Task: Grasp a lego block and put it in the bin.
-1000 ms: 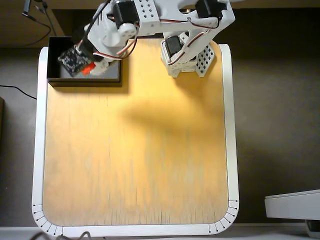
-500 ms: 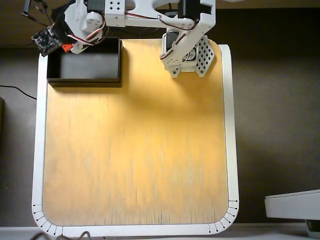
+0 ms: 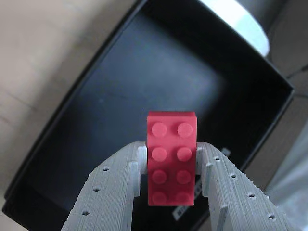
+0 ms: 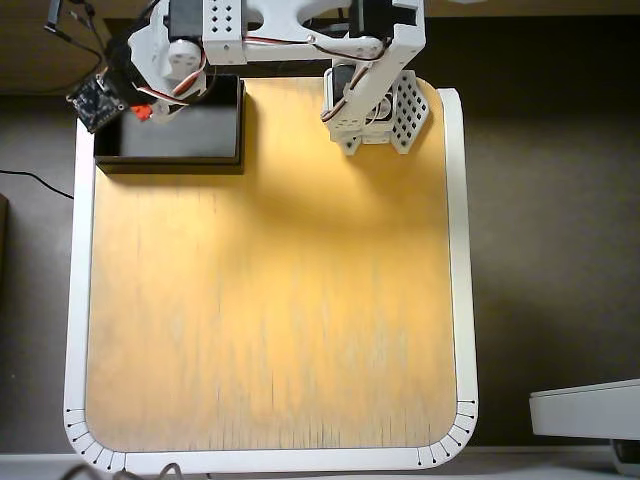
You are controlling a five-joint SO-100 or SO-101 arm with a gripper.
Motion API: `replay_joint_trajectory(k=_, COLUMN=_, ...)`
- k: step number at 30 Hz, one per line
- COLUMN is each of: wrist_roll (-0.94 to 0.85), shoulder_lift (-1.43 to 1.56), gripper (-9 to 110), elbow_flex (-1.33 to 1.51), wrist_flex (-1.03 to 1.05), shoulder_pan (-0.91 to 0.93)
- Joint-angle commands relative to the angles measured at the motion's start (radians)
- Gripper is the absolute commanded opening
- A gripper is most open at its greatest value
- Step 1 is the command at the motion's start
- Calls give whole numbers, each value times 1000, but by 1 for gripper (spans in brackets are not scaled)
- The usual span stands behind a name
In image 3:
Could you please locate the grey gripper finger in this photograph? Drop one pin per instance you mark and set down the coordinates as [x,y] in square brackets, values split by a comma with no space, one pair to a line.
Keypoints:
[110,192]
[235,199]

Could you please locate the red lego block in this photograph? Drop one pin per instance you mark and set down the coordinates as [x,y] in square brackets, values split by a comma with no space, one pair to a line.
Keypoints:
[172,163]

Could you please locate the black rectangular bin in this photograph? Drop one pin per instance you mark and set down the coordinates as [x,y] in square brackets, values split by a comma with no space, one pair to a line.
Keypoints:
[120,96]

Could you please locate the white round cylinder object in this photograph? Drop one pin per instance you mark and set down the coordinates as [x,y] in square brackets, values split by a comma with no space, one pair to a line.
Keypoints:
[245,26]

